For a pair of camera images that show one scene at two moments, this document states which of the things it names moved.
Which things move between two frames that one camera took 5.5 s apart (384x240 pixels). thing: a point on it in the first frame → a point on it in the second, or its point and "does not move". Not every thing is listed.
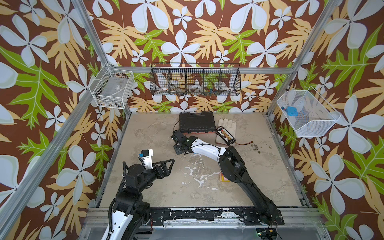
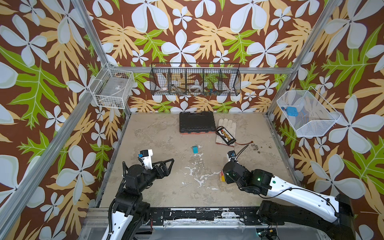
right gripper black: [181, 143] → [229, 169]
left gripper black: [165, 172] does not move
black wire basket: [195, 79] does not move
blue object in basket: [292, 111] does not move
